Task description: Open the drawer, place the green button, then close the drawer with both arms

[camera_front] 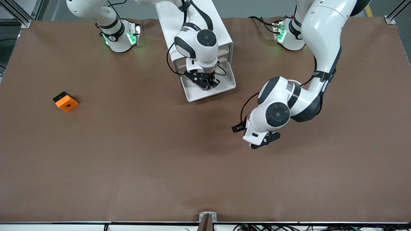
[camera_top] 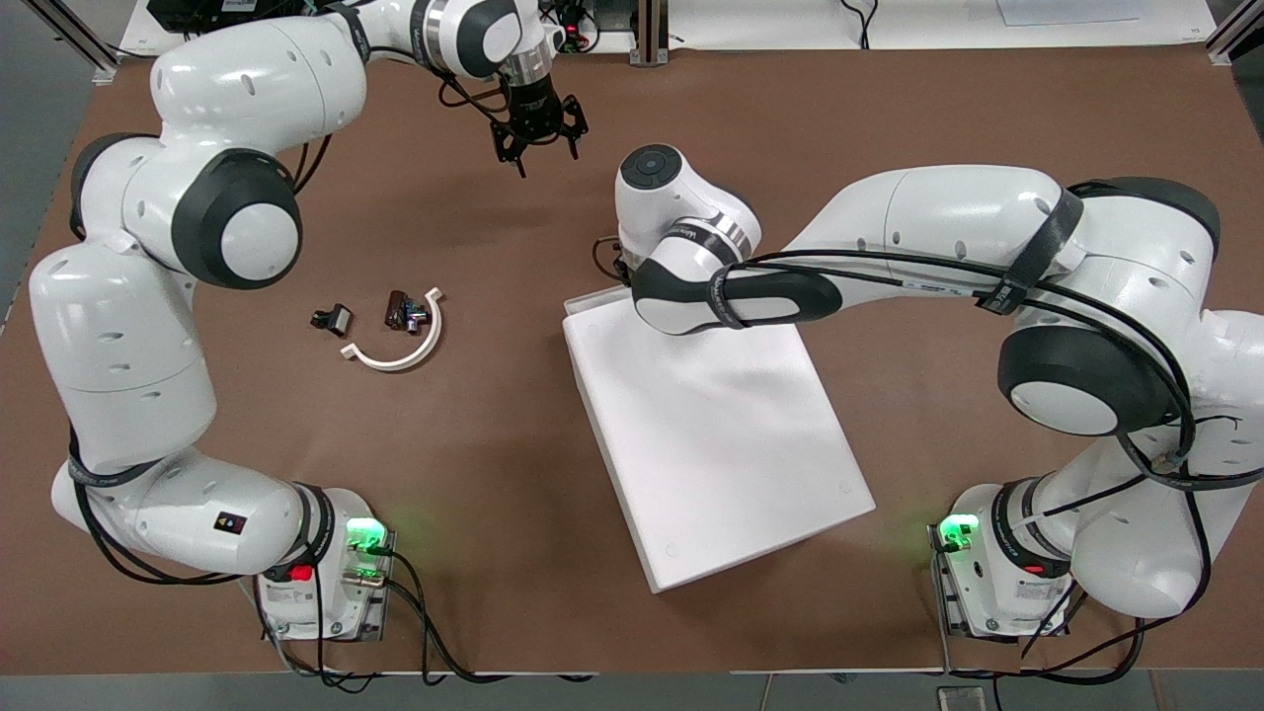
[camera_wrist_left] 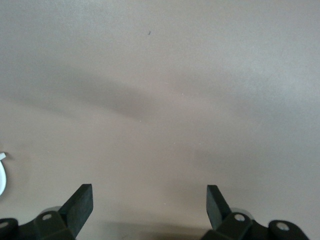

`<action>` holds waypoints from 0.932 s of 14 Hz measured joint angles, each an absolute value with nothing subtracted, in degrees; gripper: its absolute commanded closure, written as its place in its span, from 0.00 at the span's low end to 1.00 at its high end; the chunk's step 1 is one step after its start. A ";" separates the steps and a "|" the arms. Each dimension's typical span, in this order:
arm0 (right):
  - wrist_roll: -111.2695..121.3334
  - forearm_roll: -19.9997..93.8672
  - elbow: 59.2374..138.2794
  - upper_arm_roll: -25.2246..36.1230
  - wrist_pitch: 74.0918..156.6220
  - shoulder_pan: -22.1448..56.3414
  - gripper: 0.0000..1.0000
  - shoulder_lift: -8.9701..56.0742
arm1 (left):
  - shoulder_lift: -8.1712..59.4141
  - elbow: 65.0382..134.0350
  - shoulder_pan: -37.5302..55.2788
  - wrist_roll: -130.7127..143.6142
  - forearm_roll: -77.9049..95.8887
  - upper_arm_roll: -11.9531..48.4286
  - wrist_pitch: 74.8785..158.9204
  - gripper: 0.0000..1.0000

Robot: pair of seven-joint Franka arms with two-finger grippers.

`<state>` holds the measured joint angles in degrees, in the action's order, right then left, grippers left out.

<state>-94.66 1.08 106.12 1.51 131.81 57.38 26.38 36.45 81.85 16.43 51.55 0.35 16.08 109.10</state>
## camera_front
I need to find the brown table mat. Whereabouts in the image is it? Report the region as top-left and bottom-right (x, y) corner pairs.
(0, 17), (411, 223)

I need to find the orange box with black base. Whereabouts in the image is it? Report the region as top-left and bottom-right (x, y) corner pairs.
(53, 91), (79, 113)

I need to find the black arm base cable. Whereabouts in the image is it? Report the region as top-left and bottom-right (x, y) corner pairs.
(248, 15), (277, 34)

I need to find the bundle of black cables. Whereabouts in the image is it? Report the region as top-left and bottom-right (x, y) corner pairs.
(233, 223), (411, 231)

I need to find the grey metal bracket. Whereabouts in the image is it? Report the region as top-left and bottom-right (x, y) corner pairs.
(199, 211), (218, 223)

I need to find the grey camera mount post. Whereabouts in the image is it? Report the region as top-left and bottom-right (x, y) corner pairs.
(197, 214), (214, 231)

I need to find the aluminium frame post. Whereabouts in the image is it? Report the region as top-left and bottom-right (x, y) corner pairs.
(0, 0), (48, 29)
(385, 0), (411, 25)

